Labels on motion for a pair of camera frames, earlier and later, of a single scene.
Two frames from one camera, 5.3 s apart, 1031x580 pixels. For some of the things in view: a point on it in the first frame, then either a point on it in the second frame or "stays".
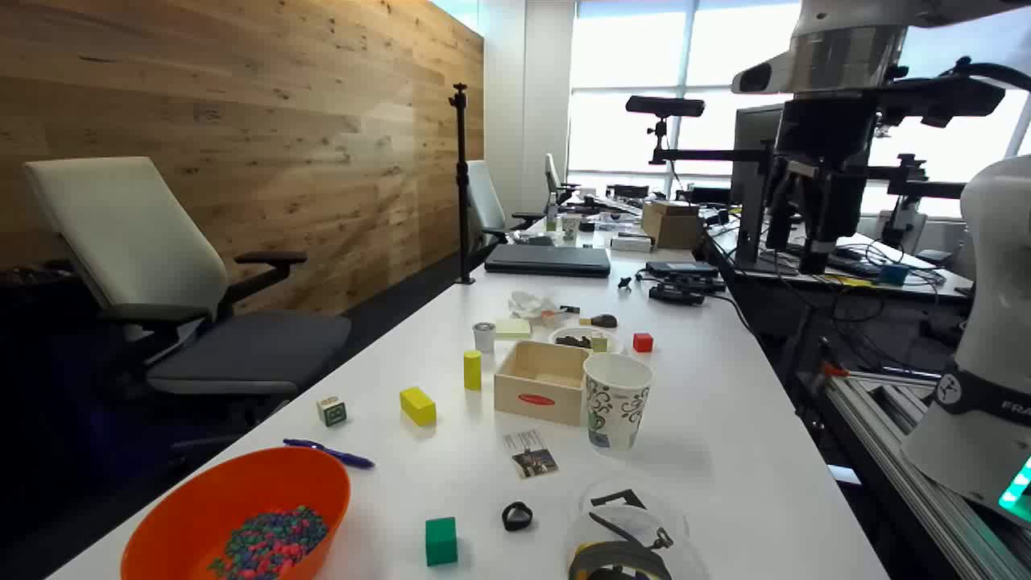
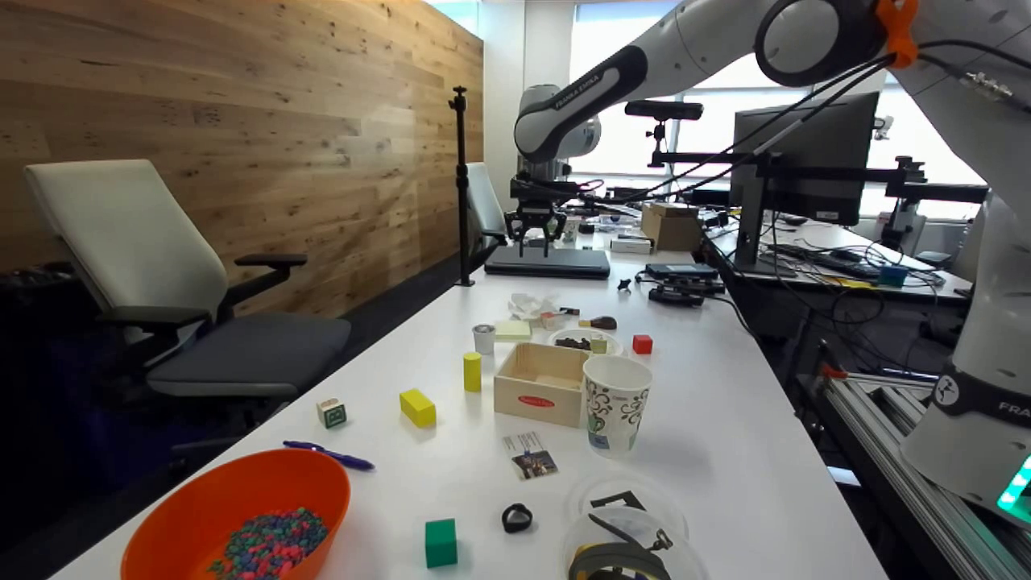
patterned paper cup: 615,400 stays
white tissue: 526,302 stays
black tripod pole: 460,96 stays
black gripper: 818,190 -> 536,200
